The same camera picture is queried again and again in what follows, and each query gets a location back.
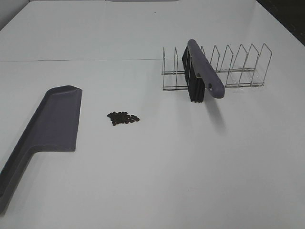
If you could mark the metal wire dish rack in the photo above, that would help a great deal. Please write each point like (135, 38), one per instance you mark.
(243, 67)

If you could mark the dark purple plastic dustpan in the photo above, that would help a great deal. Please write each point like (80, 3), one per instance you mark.
(52, 128)

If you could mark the purple hand brush black bristles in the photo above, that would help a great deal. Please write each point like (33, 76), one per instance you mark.
(199, 74)

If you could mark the pile of coffee beans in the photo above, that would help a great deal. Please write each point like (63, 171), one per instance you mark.
(122, 118)

